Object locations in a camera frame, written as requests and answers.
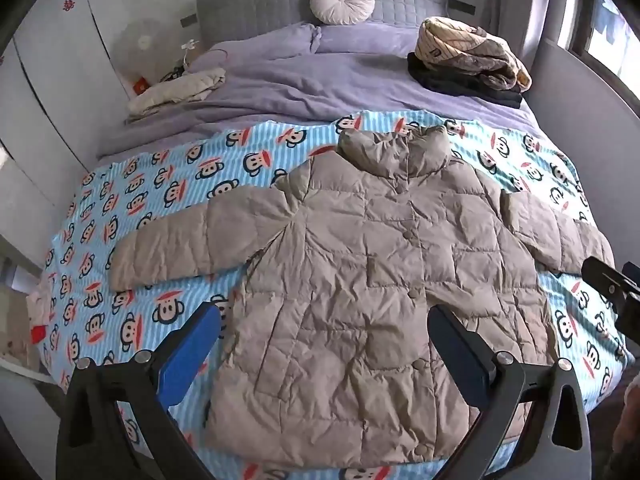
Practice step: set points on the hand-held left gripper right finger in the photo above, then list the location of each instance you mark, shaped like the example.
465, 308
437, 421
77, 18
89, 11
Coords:
460, 355

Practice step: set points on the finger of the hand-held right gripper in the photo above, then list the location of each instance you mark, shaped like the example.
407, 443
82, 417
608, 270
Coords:
600, 272

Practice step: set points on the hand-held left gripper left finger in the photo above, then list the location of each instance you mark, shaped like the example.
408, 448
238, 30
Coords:
192, 350

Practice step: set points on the beige puffer jacket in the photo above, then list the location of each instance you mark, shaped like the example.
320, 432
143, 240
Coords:
380, 270

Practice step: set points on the black folded clothes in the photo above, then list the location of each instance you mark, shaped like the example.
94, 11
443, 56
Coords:
450, 82

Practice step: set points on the blue monkey printed blanket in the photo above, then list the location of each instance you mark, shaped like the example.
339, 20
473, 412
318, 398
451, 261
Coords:
165, 180

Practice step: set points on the window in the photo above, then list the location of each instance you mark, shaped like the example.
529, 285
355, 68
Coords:
607, 25

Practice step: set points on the cream crumpled garment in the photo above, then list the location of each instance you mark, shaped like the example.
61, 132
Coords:
175, 91

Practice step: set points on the small red packet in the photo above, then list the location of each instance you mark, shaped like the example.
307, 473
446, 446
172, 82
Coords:
141, 86

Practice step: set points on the purple duvet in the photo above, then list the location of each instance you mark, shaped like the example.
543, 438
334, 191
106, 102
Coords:
300, 90

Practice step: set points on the white wardrobe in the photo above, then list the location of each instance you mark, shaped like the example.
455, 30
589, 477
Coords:
45, 110

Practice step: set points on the white standing fan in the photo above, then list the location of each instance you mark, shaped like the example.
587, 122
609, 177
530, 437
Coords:
144, 45

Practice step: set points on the purple pillow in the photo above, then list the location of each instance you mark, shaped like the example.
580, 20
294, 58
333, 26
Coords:
370, 40

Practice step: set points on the grey quilted headboard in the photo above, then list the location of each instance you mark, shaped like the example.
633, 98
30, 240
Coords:
260, 5

